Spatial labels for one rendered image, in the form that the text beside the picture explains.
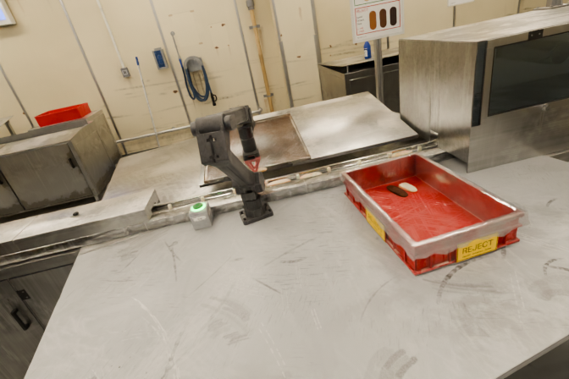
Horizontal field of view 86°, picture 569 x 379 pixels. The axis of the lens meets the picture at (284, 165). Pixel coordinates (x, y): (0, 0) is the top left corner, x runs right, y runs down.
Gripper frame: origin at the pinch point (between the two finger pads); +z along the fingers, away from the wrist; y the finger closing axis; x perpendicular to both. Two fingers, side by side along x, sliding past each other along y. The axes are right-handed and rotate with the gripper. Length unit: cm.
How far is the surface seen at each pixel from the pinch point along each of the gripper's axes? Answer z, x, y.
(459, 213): 11, -61, -45
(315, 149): 4.5, -29.9, 16.1
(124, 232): 9, 56, -10
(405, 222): 11, -44, -42
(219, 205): 7.5, 16.8, -9.6
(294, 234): 11.1, -8.8, -34.4
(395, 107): 45, -144, 163
